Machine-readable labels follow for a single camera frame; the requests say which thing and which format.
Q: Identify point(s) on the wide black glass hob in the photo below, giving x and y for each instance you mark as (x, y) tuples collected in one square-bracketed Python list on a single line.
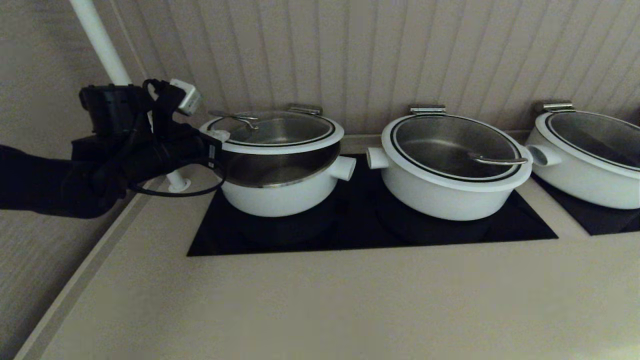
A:
[(350, 230)]

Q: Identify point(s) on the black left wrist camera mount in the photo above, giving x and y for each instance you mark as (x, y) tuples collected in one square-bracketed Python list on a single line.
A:
[(120, 110)]

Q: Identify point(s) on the small black glass hob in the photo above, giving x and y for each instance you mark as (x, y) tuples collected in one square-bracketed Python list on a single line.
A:
[(600, 220)]

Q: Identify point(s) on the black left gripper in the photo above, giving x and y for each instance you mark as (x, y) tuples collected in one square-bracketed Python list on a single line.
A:
[(160, 155)]

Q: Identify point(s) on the white support pole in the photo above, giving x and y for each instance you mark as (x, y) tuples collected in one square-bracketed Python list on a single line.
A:
[(100, 40)]

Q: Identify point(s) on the white round pot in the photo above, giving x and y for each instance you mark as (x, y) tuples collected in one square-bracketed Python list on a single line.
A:
[(580, 185), (440, 202), (280, 200)]

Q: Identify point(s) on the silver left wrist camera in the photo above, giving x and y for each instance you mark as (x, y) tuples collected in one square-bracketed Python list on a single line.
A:
[(186, 96)]

